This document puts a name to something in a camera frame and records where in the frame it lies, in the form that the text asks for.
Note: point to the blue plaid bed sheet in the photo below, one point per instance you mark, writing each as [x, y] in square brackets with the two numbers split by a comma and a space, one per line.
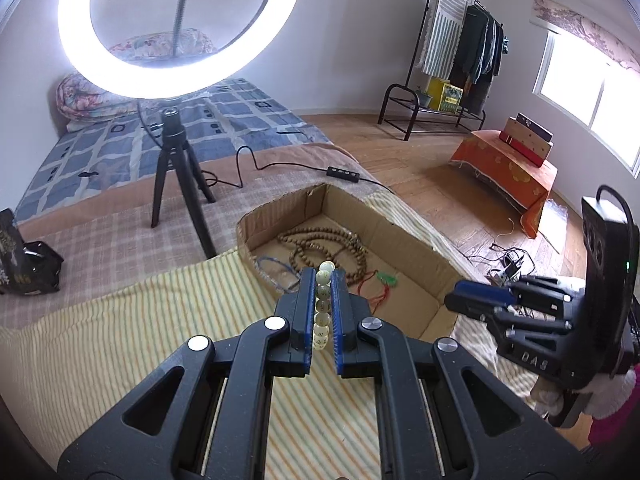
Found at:
[100, 155]

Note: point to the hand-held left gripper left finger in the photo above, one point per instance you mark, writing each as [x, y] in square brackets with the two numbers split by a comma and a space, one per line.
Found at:
[306, 320]

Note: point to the dark hanging clothes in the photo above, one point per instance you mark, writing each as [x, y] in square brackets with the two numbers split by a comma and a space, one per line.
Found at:
[475, 55]

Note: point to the floral curtain valance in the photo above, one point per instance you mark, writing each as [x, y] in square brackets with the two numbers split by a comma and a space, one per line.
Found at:
[575, 22]

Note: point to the dark patterned packet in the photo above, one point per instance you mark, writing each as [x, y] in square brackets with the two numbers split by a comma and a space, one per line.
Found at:
[10, 235]

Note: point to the beige red gift box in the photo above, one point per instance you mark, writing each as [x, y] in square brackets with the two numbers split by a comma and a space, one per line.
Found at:
[525, 147]

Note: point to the black tripod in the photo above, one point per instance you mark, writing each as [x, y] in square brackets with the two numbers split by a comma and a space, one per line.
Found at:
[172, 130]

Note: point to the beige checked cloth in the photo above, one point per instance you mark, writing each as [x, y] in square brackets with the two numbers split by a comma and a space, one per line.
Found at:
[115, 245]

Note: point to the cardboard box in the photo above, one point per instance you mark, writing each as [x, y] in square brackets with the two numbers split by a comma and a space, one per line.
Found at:
[400, 260]

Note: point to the small green container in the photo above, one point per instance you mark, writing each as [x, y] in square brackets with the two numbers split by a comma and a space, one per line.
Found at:
[422, 97]

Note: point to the yellow striped towel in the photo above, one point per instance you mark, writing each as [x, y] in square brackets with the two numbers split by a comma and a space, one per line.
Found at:
[150, 335]

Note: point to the white power strip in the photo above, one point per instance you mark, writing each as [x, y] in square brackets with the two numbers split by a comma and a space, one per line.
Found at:
[510, 265]

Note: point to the black plastic bag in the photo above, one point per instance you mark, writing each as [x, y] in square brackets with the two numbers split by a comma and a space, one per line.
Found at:
[35, 270]

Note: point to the striped hanging cloth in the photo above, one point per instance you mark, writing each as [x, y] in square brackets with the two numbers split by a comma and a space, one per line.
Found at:
[442, 30]

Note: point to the black gooseneck phone holder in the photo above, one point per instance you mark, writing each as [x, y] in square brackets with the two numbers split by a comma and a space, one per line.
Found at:
[181, 10]

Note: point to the window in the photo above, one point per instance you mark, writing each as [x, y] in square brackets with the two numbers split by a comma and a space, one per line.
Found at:
[590, 95]

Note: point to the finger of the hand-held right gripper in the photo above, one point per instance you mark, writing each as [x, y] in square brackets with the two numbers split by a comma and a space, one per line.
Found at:
[480, 294]
[530, 326]

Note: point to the floral pillows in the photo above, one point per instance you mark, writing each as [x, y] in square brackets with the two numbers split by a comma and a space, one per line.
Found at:
[95, 105]

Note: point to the floral folded quilt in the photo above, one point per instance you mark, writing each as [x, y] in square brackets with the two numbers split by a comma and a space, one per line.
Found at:
[160, 45]

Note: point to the orange cloth covered table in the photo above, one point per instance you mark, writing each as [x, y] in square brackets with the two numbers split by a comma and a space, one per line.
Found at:
[500, 170]

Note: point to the person's right forearm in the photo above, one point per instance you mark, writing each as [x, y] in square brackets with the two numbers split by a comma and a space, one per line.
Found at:
[617, 410]

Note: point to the black clothes rack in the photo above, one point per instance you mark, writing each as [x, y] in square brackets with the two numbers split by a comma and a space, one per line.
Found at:
[400, 86]

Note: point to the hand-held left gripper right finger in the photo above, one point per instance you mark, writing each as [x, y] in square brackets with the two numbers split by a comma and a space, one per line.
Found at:
[339, 330]

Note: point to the dark flat box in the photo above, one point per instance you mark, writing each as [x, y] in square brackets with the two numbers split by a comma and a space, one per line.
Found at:
[535, 127]

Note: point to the yellow box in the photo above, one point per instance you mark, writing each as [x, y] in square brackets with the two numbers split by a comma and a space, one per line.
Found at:
[440, 95]

